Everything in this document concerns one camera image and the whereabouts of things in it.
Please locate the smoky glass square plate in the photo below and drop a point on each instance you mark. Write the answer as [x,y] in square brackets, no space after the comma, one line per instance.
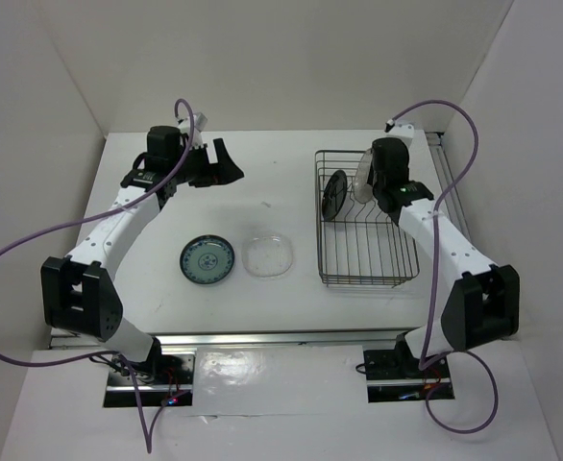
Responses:
[362,187]

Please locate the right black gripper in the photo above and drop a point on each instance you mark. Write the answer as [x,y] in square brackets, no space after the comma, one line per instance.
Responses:
[371,175]

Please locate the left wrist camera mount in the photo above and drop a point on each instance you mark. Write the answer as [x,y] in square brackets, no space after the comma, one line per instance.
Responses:
[192,127]

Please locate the grey wire dish rack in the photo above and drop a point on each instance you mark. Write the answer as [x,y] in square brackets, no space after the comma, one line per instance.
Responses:
[361,246]

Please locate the aluminium rail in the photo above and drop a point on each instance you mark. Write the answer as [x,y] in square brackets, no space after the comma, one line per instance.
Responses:
[280,338]

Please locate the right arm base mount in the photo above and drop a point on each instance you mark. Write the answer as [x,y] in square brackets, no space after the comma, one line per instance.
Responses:
[392,375]

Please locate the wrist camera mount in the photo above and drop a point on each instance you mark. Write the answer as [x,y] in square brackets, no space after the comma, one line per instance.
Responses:
[192,127]
[404,131]

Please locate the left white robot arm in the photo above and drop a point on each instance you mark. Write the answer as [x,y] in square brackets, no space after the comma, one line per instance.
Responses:
[78,290]

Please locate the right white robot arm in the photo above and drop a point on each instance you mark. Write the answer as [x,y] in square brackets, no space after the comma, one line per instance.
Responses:
[474,300]

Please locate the blue patterned round plate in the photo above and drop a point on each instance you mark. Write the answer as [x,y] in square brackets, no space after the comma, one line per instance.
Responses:
[207,259]

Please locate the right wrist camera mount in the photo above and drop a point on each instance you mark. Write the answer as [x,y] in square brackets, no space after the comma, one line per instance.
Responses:
[404,131]

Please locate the black round plate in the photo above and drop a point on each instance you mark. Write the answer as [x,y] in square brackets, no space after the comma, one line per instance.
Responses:
[334,195]

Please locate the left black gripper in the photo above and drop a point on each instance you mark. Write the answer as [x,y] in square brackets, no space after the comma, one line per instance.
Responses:
[219,173]

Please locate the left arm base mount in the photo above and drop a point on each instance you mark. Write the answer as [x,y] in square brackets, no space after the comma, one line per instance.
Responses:
[172,384]

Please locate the clear glass square plate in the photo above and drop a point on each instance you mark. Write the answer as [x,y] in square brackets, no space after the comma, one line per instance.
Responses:
[267,255]

